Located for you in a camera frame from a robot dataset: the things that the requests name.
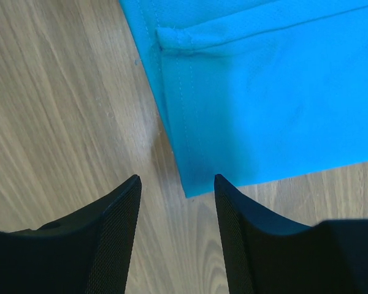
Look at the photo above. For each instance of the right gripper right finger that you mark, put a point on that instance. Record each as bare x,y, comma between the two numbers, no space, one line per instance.
265,252

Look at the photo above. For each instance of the teal t shirt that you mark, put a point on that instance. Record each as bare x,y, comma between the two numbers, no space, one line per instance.
256,90

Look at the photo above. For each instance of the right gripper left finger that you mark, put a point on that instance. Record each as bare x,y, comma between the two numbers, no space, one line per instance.
87,251

